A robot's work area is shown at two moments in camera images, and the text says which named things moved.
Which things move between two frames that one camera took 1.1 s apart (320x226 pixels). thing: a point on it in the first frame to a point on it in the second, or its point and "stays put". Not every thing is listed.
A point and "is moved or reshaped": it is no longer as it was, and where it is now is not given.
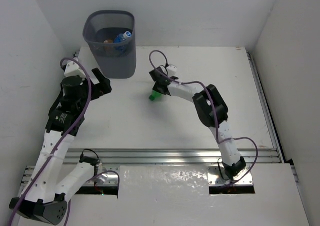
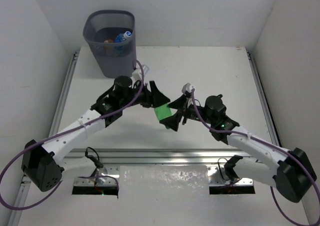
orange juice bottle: [108, 47] stays put
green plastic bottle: [155, 96] is moved or reshaped
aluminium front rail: [192, 157] stays put
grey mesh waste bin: [111, 36] stays put
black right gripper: [157, 87] to [173, 121]
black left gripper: [100, 86] to [150, 98]
